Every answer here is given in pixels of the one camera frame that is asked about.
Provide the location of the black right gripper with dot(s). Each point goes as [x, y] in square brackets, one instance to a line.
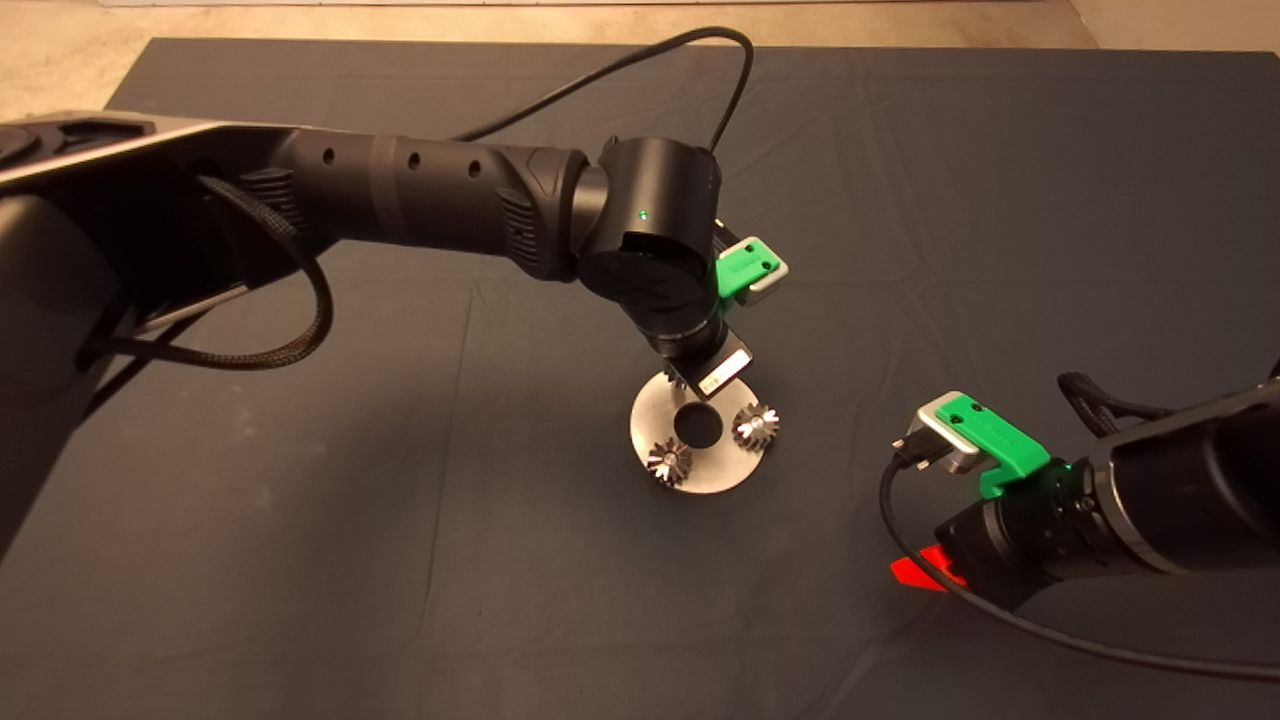
[1025, 540]

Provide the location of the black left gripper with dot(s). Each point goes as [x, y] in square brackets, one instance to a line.
[705, 360]

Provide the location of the small steel planetary gear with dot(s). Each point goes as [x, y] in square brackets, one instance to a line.
[673, 380]
[755, 428]

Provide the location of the white bevel gear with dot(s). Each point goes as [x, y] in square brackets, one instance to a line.
[670, 462]

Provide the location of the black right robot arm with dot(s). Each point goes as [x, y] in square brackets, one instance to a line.
[1190, 490]

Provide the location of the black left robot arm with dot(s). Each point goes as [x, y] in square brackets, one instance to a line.
[430, 195]

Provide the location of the round metal carrier plate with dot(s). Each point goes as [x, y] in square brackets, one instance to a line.
[720, 470]

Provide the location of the dark grey table cloth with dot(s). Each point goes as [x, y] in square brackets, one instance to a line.
[640, 620]

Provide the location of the green left camera mount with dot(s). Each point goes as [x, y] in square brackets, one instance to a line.
[740, 270]

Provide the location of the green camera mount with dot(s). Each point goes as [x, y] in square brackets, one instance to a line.
[1000, 440]
[740, 270]

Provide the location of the silver left camera box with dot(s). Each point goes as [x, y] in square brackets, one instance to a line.
[772, 280]

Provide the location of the silver camera box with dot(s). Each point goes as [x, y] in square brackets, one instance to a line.
[772, 280]
[945, 430]

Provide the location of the silver right camera box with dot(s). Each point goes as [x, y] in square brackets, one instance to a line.
[945, 430]

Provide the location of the green right camera mount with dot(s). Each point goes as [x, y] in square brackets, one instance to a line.
[1000, 440]

